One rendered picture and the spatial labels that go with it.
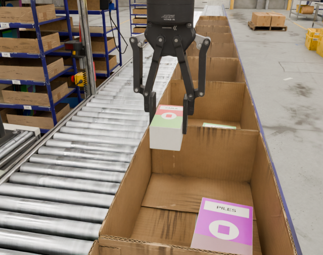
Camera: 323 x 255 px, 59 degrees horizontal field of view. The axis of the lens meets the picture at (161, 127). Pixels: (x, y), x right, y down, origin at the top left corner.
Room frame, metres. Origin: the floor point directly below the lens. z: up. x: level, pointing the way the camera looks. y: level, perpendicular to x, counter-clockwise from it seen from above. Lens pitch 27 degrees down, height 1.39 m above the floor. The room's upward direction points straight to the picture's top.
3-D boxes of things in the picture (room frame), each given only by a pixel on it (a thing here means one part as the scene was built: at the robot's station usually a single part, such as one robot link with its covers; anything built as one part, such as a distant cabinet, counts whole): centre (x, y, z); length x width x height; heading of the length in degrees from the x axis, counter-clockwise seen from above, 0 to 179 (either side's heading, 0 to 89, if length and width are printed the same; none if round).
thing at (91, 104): (1.54, 0.20, 0.72); 0.52 x 0.05 x 0.05; 80
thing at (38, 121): (2.20, 1.03, 0.39); 0.40 x 0.30 x 0.10; 81
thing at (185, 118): (0.48, -0.05, 1.17); 0.03 x 0.01 x 0.07; 170
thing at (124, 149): (1.09, 0.28, 0.72); 0.52 x 0.05 x 0.05; 80
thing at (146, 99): (0.49, 0.03, 1.20); 0.03 x 0.01 x 0.05; 80
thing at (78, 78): (1.70, 0.51, 0.84); 0.15 x 0.09 x 0.07; 170
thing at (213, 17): (3.17, -0.54, 0.96); 0.39 x 0.29 x 0.17; 171
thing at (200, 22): (2.79, -0.48, 0.96); 0.39 x 0.29 x 0.17; 170
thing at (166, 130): (0.49, -0.01, 1.14); 0.10 x 0.06 x 0.05; 170
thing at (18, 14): (2.20, 1.02, 1.19); 0.40 x 0.30 x 0.10; 80
